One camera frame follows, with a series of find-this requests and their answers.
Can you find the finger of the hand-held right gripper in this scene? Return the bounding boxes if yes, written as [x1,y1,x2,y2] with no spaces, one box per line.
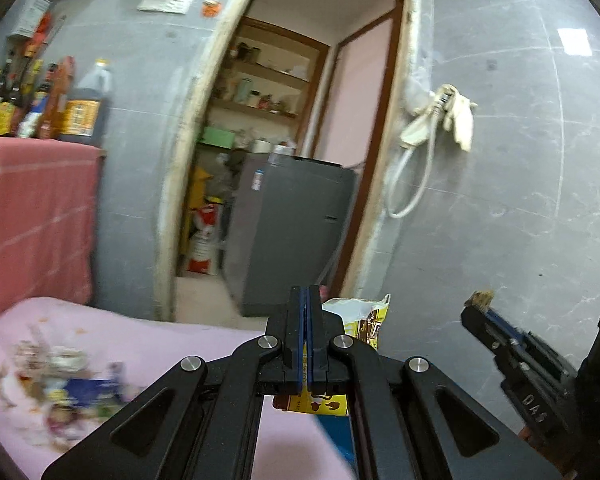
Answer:
[486,309,580,377]
[460,305,576,443]

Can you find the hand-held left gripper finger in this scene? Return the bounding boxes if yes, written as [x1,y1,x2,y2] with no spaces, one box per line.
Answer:
[41,285,306,480]
[306,285,563,480]

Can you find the brown food scrap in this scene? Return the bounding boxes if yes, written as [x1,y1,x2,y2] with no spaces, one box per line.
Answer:
[464,289,496,311]

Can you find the yellow snack bag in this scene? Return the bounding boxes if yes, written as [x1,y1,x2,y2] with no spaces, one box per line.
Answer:
[272,294,392,416]

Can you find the grey washing machine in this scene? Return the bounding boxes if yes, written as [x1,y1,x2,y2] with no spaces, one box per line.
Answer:
[222,152,357,318]

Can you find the white red rice sack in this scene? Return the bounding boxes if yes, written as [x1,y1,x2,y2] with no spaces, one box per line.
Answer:
[186,195,227,277]

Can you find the blue packet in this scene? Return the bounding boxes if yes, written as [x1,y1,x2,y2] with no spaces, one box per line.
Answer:
[64,374,132,413]

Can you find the green box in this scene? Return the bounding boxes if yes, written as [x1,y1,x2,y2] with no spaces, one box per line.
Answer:
[202,126,237,149]

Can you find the white hanging gloves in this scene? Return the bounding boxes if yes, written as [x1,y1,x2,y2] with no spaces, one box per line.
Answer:
[434,83,479,153]

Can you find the pink door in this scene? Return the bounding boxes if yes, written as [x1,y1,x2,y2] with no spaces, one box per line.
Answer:
[305,17,397,167]

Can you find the pile of crumpled wrappers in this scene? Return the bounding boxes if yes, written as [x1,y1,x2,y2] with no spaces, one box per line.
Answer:
[0,325,148,456]

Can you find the wooden shelf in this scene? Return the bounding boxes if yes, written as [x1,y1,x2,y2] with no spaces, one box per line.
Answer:
[207,16,329,122]

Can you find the pink checked cloth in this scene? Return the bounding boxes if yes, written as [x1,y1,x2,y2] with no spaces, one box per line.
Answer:
[0,137,104,322]

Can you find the large cooking oil jug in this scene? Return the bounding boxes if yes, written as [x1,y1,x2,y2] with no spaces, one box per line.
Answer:
[59,59,115,145]

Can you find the orange liquid bottle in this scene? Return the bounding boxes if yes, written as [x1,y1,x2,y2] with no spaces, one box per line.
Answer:
[39,56,77,141]

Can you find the blue label bottle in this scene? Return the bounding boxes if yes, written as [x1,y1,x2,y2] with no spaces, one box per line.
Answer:
[17,91,49,139]

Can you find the white paper sheet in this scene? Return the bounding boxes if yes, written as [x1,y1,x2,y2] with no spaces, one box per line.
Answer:
[136,0,197,14]

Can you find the red plastic bag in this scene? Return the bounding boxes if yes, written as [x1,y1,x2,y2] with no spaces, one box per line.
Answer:
[32,12,54,58]

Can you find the white carton box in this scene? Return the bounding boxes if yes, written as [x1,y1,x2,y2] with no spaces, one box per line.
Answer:
[9,0,54,40]

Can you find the white hose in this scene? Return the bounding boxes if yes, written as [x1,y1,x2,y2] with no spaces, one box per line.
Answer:
[384,110,439,219]

